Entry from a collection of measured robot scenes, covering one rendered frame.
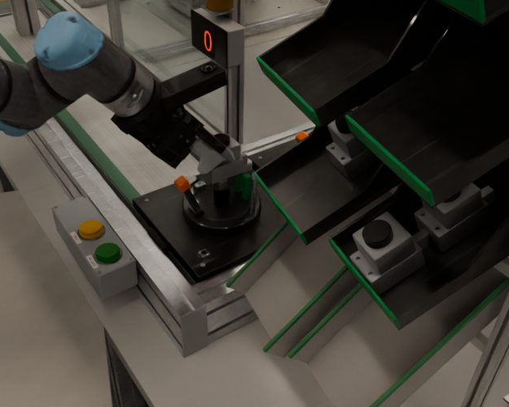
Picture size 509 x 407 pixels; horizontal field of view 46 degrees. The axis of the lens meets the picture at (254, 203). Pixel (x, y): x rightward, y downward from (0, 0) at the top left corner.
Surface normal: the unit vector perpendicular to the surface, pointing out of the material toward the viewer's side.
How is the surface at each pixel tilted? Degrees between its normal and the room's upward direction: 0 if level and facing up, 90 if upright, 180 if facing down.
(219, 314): 90
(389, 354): 45
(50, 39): 40
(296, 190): 25
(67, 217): 0
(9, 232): 0
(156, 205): 0
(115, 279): 90
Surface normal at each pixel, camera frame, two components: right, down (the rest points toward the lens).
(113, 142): 0.03, -0.78
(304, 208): -0.36, -0.60
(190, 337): 0.57, 0.53
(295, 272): -0.62, -0.37
